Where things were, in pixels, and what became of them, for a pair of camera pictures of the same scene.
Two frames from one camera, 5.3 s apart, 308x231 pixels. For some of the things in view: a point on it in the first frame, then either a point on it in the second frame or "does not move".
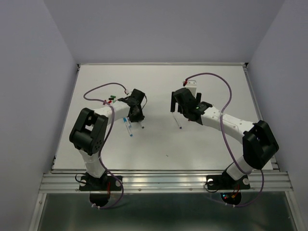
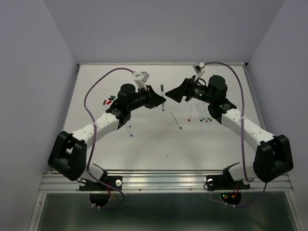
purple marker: x=179 y=127 does not move
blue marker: x=124 y=119 does not move
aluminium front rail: x=66 y=181 does not move
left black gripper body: x=135 y=113 to x=149 y=96
